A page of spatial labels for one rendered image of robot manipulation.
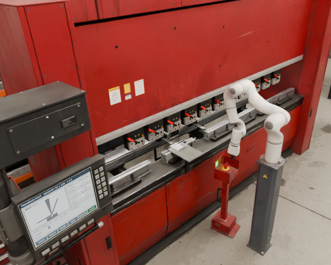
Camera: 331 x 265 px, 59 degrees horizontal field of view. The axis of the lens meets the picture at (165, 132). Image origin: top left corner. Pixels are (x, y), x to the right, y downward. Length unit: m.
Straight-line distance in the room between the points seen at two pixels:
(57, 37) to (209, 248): 2.35
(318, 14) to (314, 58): 0.50
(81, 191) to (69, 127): 0.34
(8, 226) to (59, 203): 0.24
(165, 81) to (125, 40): 0.49
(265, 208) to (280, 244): 0.61
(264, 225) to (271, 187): 0.43
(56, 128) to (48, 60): 0.41
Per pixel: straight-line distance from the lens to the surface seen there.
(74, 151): 1.81
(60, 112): 1.33
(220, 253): 3.10
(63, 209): 1.52
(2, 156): 1.30
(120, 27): 2.02
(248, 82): 2.49
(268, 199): 2.69
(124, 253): 2.74
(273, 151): 2.45
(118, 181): 2.41
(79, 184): 1.50
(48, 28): 1.60
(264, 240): 3.03
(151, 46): 2.19
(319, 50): 4.07
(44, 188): 1.41
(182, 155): 2.55
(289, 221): 3.53
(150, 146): 2.82
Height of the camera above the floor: 2.40
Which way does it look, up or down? 29 degrees down
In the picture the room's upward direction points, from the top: 3 degrees counter-clockwise
